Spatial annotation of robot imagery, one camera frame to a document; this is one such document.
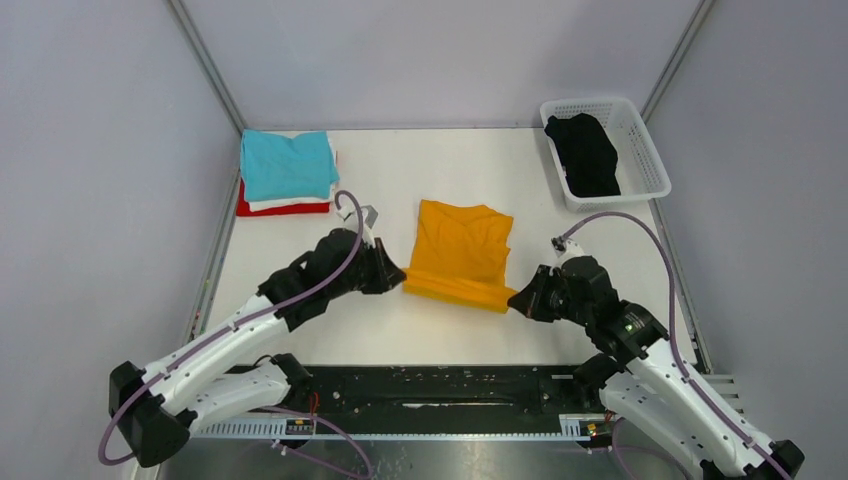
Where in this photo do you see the white slotted cable duct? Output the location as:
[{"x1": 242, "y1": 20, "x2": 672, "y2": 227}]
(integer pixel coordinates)
[{"x1": 195, "y1": 415, "x2": 601, "y2": 443}]

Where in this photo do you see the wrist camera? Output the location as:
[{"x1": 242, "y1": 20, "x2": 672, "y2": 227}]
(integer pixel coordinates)
[
  {"x1": 551, "y1": 237, "x2": 586, "y2": 264},
  {"x1": 336, "y1": 205, "x2": 379, "y2": 232}
]

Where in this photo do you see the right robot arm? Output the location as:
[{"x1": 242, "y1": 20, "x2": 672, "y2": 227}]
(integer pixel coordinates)
[{"x1": 508, "y1": 256, "x2": 805, "y2": 479}]

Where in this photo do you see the red folded t-shirt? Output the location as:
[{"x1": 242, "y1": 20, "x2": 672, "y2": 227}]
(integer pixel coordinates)
[{"x1": 236, "y1": 181, "x2": 330, "y2": 217}]

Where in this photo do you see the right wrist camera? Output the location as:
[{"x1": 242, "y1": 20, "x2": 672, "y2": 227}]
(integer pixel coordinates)
[{"x1": 551, "y1": 237, "x2": 586, "y2": 264}]

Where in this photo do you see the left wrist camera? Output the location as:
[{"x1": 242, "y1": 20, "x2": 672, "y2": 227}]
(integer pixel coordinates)
[{"x1": 336, "y1": 205, "x2": 379, "y2": 232}]

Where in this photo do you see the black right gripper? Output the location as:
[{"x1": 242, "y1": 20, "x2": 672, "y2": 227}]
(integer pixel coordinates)
[{"x1": 508, "y1": 264, "x2": 592, "y2": 326}]

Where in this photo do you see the black t-shirt in basket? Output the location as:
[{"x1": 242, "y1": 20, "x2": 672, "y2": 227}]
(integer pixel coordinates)
[{"x1": 544, "y1": 113, "x2": 621, "y2": 198}]

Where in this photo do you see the white folded t-shirt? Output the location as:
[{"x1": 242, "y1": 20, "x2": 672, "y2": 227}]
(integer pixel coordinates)
[{"x1": 241, "y1": 149, "x2": 339, "y2": 211}]

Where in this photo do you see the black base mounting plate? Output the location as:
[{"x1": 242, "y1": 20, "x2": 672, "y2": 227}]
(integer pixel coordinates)
[{"x1": 246, "y1": 352, "x2": 641, "y2": 437}]

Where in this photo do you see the teal folded t-shirt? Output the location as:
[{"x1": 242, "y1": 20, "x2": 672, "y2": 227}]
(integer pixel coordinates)
[{"x1": 240, "y1": 130, "x2": 340, "y2": 202}]

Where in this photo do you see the white plastic laundry basket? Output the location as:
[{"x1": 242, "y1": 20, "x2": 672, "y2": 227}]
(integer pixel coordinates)
[{"x1": 539, "y1": 96, "x2": 672, "y2": 213}]

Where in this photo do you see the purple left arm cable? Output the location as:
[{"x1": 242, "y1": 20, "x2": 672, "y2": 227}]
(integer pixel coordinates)
[{"x1": 97, "y1": 190, "x2": 376, "y2": 480}]

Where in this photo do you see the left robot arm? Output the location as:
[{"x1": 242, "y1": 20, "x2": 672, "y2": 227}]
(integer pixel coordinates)
[{"x1": 97, "y1": 228, "x2": 406, "y2": 468}]

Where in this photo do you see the orange t-shirt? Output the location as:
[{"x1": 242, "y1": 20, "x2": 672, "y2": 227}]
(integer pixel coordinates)
[{"x1": 403, "y1": 200, "x2": 516, "y2": 314}]

